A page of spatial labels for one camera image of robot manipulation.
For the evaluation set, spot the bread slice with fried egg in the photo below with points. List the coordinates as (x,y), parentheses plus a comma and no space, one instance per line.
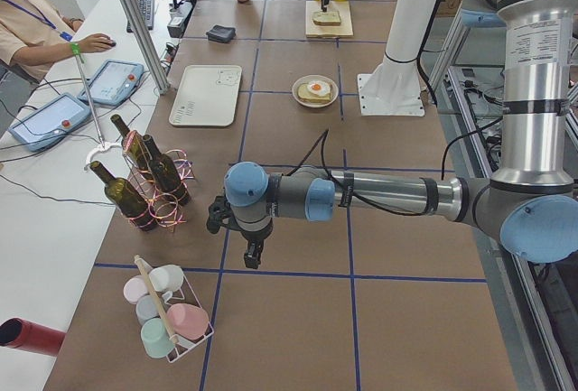
(314,91)

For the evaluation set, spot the grey blue cup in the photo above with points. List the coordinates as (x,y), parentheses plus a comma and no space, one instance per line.
(145,309)

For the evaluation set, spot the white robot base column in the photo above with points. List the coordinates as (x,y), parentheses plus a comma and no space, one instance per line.
(393,88)

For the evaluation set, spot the black keyboard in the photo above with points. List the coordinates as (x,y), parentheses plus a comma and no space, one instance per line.
(146,8)

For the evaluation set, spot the red cylinder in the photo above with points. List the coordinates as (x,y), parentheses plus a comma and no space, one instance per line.
(17,333)

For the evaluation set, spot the white wire cup rack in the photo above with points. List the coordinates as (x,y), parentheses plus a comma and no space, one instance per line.
(163,301)

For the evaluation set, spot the blue teach pendant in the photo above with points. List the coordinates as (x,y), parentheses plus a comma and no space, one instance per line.
(114,82)
(49,124)

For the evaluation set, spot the light pink cup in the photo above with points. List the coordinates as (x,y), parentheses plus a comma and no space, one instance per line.
(135,289)

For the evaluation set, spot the aluminium frame post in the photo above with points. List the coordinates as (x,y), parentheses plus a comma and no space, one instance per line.
(146,45)

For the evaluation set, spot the metal reacher stick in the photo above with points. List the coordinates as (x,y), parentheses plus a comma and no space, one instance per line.
(103,145)

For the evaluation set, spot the seated person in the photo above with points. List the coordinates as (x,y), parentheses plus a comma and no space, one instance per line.
(35,35)

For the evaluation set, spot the dark glass bottle middle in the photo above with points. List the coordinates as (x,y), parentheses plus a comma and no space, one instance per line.
(164,171)

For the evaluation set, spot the dark grey folded cloth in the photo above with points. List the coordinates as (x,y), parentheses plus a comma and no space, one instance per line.
(221,34)

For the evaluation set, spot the dark glass bottle front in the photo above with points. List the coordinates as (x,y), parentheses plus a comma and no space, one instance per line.
(126,197)

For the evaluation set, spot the dark glass bottle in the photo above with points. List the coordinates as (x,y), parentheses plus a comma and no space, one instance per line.
(164,171)
(132,143)
(126,197)

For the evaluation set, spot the white round plate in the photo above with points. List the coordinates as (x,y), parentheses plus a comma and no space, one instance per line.
(334,90)

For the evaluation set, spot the far blue teach pendant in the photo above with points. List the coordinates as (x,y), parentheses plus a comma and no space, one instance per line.
(114,82)

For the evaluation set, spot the white cup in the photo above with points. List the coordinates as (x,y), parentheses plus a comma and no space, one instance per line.
(166,278)

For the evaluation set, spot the mint green cup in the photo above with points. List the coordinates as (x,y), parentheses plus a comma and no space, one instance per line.
(156,341)

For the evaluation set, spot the cream serving tray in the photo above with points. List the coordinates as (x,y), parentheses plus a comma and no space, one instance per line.
(206,96)

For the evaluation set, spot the dark glass bottle back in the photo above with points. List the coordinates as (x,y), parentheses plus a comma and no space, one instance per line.
(132,143)

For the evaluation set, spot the wooden cutting board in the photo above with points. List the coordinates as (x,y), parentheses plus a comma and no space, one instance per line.
(317,28)

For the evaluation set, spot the salmon pink cup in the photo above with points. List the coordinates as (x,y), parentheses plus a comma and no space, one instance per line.
(190,321)

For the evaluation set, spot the copper wire bottle rack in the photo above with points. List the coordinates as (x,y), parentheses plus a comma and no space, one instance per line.
(164,207)

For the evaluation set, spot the near blue teach pendant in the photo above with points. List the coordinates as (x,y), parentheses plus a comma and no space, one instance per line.
(49,124)

